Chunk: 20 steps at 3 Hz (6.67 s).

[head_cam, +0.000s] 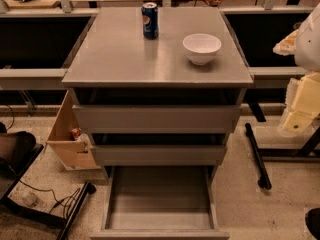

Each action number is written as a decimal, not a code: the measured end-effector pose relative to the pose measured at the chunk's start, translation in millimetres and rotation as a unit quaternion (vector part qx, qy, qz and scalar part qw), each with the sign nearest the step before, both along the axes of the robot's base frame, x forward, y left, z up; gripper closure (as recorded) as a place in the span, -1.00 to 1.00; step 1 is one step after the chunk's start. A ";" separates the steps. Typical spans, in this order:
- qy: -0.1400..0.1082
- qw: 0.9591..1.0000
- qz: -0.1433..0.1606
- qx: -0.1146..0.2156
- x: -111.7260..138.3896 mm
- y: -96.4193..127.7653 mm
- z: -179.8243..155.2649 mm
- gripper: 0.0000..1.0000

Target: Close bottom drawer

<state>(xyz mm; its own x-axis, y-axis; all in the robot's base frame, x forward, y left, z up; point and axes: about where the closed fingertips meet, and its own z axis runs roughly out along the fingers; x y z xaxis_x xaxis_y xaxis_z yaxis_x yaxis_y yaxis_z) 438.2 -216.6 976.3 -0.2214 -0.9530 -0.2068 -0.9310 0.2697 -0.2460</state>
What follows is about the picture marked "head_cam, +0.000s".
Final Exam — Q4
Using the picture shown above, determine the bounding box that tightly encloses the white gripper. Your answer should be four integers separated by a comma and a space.
273, 30, 320, 134

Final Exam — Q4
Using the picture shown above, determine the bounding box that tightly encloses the grey bottom drawer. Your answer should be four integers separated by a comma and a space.
90, 166, 230, 240

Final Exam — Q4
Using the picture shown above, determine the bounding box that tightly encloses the grey drawer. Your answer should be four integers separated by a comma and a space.
90, 166, 230, 240
92, 133, 226, 166
70, 87, 244, 134

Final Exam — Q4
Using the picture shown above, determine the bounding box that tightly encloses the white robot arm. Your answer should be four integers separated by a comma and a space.
273, 5, 320, 137

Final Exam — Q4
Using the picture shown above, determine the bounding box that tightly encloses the grey drawer cabinet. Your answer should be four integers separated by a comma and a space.
63, 7, 253, 176

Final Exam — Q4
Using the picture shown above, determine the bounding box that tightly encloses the grey top drawer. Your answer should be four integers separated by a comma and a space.
70, 87, 244, 134

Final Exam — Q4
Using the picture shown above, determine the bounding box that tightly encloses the grey middle drawer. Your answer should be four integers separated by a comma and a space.
92, 133, 226, 166

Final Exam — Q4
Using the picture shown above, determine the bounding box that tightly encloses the white ceramic bowl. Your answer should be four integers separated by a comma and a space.
183, 33, 222, 65

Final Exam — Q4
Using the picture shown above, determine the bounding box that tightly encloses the blue Pepsi can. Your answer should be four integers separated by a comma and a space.
141, 2, 159, 39

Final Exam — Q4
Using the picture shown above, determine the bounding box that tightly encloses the snack packet in box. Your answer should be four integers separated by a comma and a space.
71, 128, 90, 144

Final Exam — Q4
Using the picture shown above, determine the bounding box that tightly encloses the wooden side box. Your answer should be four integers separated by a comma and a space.
47, 92, 99, 170

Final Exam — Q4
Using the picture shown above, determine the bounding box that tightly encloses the brown leather bag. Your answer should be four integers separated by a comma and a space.
0, 123, 36, 178

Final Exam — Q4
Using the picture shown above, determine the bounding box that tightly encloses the clear plastic bottle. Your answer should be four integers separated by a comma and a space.
22, 192, 41, 208

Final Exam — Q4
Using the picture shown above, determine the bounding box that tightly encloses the black stand left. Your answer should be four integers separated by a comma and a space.
0, 143, 97, 240

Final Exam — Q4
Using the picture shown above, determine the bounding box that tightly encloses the black table leg frame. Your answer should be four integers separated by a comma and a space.
245, 123, 320, 190

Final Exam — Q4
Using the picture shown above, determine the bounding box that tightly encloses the black cable on floor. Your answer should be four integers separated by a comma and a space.
18, 179, 83, 218

